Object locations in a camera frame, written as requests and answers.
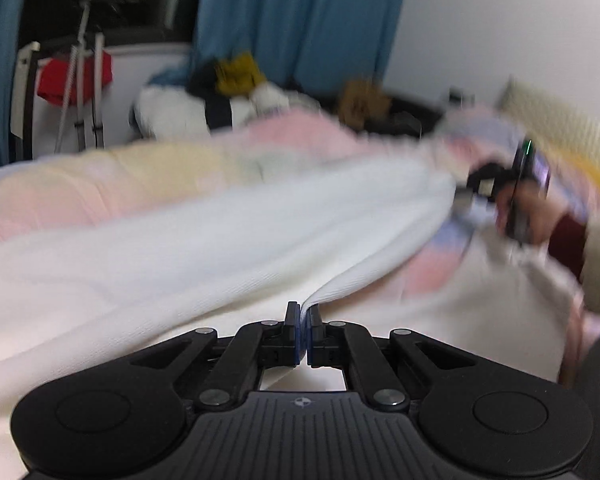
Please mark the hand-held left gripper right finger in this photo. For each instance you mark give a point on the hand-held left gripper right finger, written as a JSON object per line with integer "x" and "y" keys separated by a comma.
{"x": 314, "y": 345}

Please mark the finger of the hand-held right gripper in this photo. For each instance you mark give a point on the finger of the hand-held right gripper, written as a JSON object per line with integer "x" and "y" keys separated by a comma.
{"x": 485, "y": 177}

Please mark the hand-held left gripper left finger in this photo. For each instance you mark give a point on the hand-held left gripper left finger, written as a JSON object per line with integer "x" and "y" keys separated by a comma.
{"x": 295, "y": 340}

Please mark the white knit garment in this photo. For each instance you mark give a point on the white knit garment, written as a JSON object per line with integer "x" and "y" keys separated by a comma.
{"x": 230, "y": 240}

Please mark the person's right forearm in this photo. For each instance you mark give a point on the person's right forearm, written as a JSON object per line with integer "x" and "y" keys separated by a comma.
{"x": 590, "y": 255}

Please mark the person's right hand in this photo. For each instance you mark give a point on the person's right hand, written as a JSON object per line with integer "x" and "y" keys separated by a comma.
{"x": 537, "y": 220}

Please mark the cream ribbed pillow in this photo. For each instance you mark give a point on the cream ribbed pillow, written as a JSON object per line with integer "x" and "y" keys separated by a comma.
{"x": 555, "y": 115}

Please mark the white cloth with black label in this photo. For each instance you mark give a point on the white cloth with black label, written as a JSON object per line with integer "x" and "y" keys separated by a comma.
{"x": 505, "y": 310}

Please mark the brown plush toy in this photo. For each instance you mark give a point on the brown plush toy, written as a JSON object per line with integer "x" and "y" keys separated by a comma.
{"x": 362, "y": 102}

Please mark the pastel tie-dye blanket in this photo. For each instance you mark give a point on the pastel tie-dye blanket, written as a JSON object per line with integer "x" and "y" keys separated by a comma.
{"x": 155, "y": 175}

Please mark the person's leg in grey pants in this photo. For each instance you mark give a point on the person's leg in grey pants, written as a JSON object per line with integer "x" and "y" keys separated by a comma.
{"x": 597, "y": 385}

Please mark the white puffer jacket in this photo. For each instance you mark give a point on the white puffer jacket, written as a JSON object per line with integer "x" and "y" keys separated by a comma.
{"x": 270, "y": 100}

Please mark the blue curtain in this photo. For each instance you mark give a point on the blue curtain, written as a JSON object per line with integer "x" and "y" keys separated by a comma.
{"x": 305, "y": 20}
{"x": 0, "y": 60}

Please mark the white pillow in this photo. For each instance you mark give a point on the white pillow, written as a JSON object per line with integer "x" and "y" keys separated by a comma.
{"x": 170, "y": 110}

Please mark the mustard yellow cloth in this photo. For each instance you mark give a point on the mustard yellow cloth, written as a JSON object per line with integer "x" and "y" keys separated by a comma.
{"x": 240, "y": 75}

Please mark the white folding rack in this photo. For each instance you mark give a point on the white folding rack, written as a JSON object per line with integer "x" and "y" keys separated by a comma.
{"x": 82, "y": 60}

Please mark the red cloth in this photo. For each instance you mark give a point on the red cloth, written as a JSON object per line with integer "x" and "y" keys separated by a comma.
{"x": 55, "y": 82}

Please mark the black and white folded rack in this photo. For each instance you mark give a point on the black and white folded rack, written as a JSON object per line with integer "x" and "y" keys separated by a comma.
{"x": 22, "y": 100}

